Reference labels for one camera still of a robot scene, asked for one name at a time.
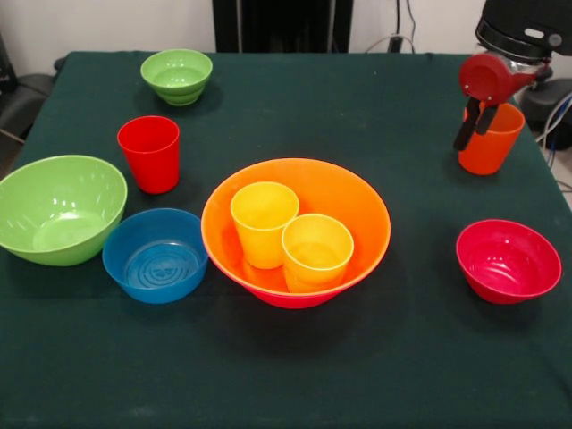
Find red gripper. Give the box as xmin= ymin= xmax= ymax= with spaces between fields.
xmin=452 ymin=53 xmax=551 ymax=153

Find large orange bowl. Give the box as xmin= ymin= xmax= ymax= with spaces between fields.
xmin=200 ymin=157 xmax=392 ymax=298

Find orange cup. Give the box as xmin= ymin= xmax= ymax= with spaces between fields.
xmin=458 ymin=102 xmax=526 ymax=176

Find black equipment base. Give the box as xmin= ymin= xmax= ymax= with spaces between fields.
xmin=520 ymin=66 xmax=572 ymax=133

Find red bowl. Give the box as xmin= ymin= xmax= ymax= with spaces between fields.
xmin=455 ymin=218 xmax=563 ymax=306

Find black cabinet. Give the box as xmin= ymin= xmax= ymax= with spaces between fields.
xmin=213 ymin=0 xmax=354 ymax=54

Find dark green tablecloth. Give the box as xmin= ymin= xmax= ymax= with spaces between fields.
xmin=0 ymin=51 xmax=572 ymax=429

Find small green bowl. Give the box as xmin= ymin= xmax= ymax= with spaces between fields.
xmin=139 ymin=48 xmax=214 ymax=107

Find red cup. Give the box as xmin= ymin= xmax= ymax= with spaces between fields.
xmin=116 ymin=115 xmax=181 ymax=195

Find blue bowl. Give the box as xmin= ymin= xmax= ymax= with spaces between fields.
xmin=102 ymin=207 xmax=210 ymax=306

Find large green bowl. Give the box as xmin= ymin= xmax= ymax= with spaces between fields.
xmin=0 ymin=155 xmax=129 ymax=268

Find black chair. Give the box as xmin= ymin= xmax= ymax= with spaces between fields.
xmin=0 ymin=30 xmax=67 ymax=144

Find blue and white cables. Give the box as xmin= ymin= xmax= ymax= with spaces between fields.
xmin=534 ymin=91 xmax=572 ymax=153

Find white cable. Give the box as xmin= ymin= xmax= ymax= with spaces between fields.
xmin=364 ymin=33 xmax=416 ymax=54

